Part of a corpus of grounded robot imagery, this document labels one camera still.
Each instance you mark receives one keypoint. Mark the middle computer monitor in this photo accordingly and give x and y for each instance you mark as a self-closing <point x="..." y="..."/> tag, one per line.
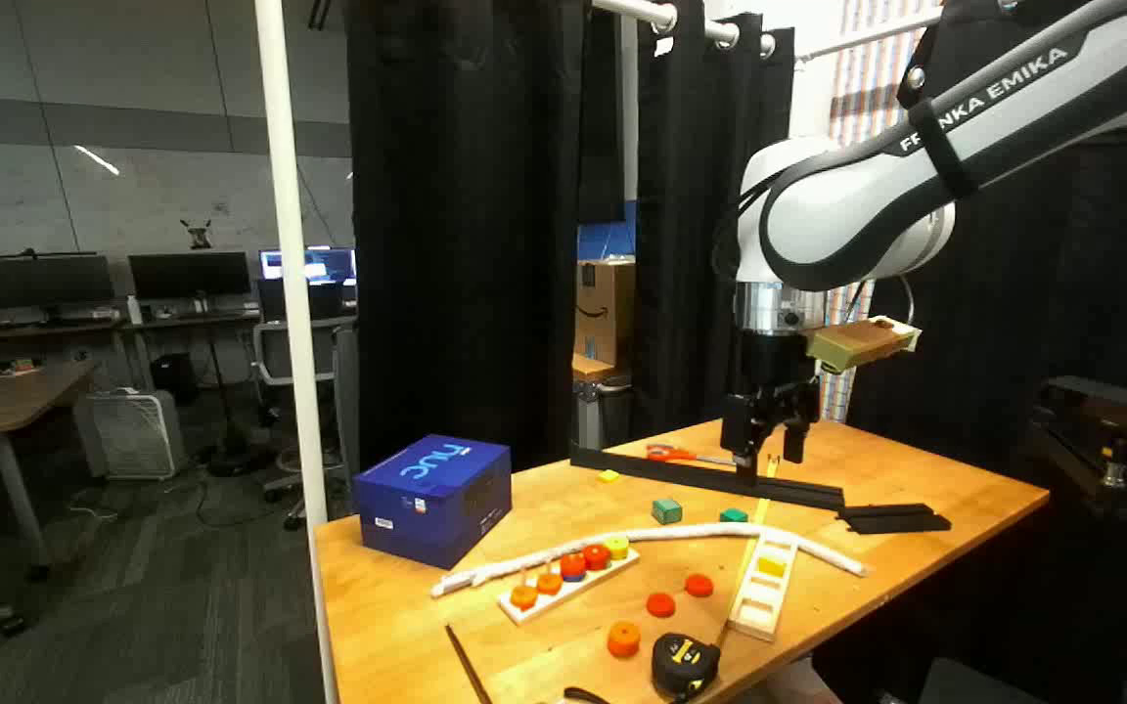
<point x="190" y="277"/>

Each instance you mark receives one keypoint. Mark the yellow square block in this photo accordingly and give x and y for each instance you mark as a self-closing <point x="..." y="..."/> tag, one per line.
<point x="771" y="569"/>

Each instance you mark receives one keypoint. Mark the wooden office desk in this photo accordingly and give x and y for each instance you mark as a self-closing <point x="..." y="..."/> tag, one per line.
<point x="23" y="403"/>

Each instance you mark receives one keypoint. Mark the red tool on table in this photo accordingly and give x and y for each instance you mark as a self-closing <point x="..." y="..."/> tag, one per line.
<point x="677" y="457"/>

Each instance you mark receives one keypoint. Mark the white box fan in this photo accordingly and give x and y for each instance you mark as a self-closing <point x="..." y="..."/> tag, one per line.
<point x="131" y="435"/>

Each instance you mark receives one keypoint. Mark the orange round block front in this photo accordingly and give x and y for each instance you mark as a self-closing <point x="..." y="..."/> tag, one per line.
<point x="623" y="639"/>

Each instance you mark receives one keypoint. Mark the left computer monitor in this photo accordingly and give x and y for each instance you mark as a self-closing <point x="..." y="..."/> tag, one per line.
<point x="54" y="278"/>

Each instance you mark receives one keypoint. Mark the blue cardboard box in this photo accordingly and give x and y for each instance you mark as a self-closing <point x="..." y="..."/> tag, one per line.
<point x="437" y="499"/>

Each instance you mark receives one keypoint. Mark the brown cardboard box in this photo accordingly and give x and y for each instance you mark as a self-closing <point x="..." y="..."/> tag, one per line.
<point x="606" y="312"/>

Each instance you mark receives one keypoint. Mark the dark equipment rack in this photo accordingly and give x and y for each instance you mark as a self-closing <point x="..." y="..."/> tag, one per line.
<point x="1082" y="429"/>

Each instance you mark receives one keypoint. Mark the white vertical pole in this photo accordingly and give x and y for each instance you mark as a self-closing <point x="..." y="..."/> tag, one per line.
<point x="298" y="321"/>

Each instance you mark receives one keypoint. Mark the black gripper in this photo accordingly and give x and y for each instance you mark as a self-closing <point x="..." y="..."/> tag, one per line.
<point x="771" y="388"/>

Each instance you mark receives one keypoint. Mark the green square block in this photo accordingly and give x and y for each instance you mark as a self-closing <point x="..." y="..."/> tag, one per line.
<point x="668" y="509"/>
<point x="733" y="514"/>

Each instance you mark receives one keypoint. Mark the long black bar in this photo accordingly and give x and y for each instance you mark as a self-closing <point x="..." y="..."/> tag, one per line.
<point x="718" y="480"/>

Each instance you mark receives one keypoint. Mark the black yellow tape measure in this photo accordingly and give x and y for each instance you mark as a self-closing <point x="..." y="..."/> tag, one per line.
<point x="681" y="665"/>

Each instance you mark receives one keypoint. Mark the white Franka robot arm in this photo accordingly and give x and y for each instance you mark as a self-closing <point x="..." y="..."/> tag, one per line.
<point x="998" y="194"/>

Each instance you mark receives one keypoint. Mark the small black plate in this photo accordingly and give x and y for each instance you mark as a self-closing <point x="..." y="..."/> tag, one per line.
<point x="894" y="518"/>

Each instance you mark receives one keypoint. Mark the red round block left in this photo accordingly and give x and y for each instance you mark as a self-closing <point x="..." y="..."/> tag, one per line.
<point x="659" y="604"/>

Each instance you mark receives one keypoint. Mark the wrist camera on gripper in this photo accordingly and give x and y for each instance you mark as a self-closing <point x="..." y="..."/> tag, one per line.
<point x="863" y="342"/>

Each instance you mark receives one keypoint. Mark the red round block right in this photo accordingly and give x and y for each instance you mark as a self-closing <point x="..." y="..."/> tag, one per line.
<point x="698" y="583"/>

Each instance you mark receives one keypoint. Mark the wooden tray with round slots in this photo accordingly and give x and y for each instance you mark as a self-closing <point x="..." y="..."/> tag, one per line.
<point x="565" y="577"/>

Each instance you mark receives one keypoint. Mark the black curtain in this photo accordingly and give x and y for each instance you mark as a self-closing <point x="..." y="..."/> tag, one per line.
<point x="467" y="196"/>

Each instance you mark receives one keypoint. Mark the red round block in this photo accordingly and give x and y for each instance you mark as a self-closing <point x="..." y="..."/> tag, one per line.
<point x="659" y="604"/>
<point x="698" y="583"/>

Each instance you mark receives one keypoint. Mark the lit blue computer monitor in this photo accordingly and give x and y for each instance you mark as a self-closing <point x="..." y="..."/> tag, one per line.
<point x="324" y="268"/>

